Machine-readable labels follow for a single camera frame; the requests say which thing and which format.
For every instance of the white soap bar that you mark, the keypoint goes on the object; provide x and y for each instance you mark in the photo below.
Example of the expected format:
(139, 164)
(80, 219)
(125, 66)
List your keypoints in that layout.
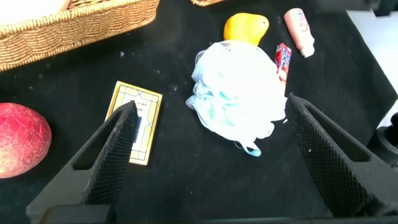
(28, 9)

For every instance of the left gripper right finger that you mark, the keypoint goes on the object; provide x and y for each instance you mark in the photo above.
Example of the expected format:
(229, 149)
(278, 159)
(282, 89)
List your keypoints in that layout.
(335, 161)

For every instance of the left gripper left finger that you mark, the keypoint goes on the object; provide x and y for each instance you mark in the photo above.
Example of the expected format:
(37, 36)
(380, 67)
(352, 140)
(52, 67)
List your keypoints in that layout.
(105, 161)

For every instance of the red Hi-Chew candy pack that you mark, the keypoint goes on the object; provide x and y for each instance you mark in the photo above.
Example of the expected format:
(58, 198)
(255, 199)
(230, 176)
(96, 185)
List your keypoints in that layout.
(283, 57)

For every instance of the yellow pear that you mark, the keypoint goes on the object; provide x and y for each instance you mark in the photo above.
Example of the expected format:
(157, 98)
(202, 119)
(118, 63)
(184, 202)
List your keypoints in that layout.
(245, 28)

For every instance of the cream yellow soap box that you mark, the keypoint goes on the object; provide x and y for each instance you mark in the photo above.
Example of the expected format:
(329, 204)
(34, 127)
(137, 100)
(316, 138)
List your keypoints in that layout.
(149, 102)

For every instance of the light blue bath loofah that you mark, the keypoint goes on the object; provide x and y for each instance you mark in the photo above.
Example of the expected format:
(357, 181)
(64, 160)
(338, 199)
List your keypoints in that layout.
(236, 90)

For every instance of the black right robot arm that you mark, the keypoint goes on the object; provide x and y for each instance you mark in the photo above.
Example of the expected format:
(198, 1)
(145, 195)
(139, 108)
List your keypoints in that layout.
(385, 140)

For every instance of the red peach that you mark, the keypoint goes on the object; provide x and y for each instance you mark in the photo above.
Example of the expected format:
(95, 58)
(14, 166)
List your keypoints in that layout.
(21, 140)

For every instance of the pink squeeze bottle white cap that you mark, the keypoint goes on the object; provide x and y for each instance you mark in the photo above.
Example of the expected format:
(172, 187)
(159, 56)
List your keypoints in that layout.
(298, 28)

